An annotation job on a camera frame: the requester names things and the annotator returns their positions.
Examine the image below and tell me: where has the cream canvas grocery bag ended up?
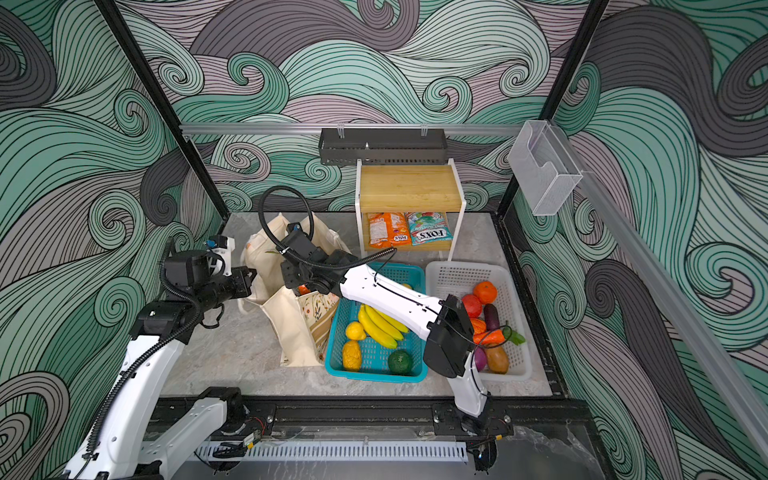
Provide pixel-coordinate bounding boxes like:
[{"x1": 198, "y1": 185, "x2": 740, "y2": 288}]
[{"x1": 238, "y1": 214, "x2": 339, "y2": 367}]

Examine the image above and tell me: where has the yellow banana bunch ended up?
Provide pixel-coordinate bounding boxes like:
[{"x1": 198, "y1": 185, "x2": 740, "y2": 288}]
[{"x1": 358, "y1": 305, "x2": 404, "y2": 350}]

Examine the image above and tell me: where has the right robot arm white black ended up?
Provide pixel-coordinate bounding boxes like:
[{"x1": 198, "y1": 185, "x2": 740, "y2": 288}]
[{"x1": 257, "y1": 185, "x2": 489, "y2": 436}]

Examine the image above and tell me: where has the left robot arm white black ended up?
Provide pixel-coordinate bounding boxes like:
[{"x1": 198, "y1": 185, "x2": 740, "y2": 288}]
[{"x1": 61, "y1": 235, "x2": 256, "y2": 479}]

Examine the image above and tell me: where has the orange snack bag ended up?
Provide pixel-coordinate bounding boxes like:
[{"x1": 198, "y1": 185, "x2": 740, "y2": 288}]
[{"x1": 368, "y1": 212, "x2": 412, "y2": 249}]

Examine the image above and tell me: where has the teal Fox's candy bag lower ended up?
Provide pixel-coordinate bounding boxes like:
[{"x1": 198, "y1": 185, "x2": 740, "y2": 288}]
[{"x1": 405, "y1": 212, "x2": 453, "y2": 246}]

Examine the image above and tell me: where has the yellow lemon on bananas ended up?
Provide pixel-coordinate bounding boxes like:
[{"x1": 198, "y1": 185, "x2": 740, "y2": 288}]
[{"x1": 345, "y1": 321, "x2": 367, "y2": 341}]

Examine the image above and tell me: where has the yellow textured pineapple fruit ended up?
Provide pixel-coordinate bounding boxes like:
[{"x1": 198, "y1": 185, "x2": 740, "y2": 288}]
[{"x1": 342, "y1": 340, "x2": 362, "y2": 372}]

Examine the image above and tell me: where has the teal plastic basket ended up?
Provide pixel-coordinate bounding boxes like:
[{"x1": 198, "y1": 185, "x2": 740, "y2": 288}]
[{"x1": 325, "y1": 298, "x2": 428, "y2": 384}]

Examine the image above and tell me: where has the white wooden two-tier shelf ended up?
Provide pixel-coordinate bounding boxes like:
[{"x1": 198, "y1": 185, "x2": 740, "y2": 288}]
[{"x1": 354, "y1": 159, "x2": 467, "y2": 260}]

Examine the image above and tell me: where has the green avocado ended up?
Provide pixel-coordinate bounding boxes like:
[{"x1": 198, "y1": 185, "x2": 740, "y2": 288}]
[{"x1": 387, "y1": 350, "x2": 414, "y2": 376}]

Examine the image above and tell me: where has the white plastic basket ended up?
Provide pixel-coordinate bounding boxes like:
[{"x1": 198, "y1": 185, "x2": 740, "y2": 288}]
[{"x1": 426, "y1": 261, "x2": 532, "y2": 382}]

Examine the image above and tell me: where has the red tomato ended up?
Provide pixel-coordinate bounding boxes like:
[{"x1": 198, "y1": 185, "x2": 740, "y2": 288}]
[{"x1": 462, "y1": 294, "x2": 484, "y2": 318}]

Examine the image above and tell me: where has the orange fruit in white basket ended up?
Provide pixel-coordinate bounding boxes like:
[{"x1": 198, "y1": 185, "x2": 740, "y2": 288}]
[{"x1": 473, "y1": 281, "x2": 498, "y2": 305}]

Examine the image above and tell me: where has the orange small pumpkin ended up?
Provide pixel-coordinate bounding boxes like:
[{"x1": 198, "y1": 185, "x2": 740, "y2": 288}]
[{"x1": 470, "y1": 318, "x2": 487, "y2": 335}]

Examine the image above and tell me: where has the small dark eggplant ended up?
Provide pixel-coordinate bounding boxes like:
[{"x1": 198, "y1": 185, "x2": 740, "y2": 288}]
[{"x1": 483, "y1": 303, "x2": 500, "y2": 331}]

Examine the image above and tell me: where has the purple red onion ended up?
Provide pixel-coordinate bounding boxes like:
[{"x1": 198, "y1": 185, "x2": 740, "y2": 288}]
[{"x1": 474, "y1": 347, "x2": 488, "y2": 372}]

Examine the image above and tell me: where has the brown potato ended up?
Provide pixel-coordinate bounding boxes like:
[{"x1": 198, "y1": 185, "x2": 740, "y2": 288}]
[{"x1": 485, "y1": 346, "x2": 509, "y2": 375}]

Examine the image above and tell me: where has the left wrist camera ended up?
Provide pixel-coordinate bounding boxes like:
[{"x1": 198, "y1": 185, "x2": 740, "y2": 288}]
[{"x1": 205, "y1": 235, "x2": 235, "y2": 277}]

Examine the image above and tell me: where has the aluminium wall rail back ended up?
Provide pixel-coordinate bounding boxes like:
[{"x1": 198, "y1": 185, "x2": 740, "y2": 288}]
[{"x1": 179, "y1": 122, "x2": 523, "y2": 137}]

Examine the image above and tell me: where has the aluminium wall rail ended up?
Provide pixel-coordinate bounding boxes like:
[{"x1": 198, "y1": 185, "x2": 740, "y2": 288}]
[
  {"x1": 179, "y1": 122, "x2": 523, "y2": 137},
  {"x1": 545, "y1": 122, "x2": 767, "y2": 460}
]

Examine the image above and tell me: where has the white slotted cable duct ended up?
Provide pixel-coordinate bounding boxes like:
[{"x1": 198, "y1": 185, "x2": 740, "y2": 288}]
[{"x1": 196, "y1": 440, "x2": 469, "y2": 463}]

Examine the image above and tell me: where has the clear acrylic wall holder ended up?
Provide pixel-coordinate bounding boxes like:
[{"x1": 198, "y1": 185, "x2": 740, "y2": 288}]
[{"x1": 507, "y1": 120, "x2": 583, "y2": 217}]

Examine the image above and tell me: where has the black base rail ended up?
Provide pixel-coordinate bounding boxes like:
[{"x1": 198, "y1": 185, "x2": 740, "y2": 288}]
[{"x1": 225, "y1": 395, "x2": 591, "y2": 437}]

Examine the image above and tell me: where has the aluminium wall rail right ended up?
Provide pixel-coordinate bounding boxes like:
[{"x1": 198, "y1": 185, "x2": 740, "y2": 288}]
[{"x1": 545, "y1": 122, "x2": 767, "y2": 460}]

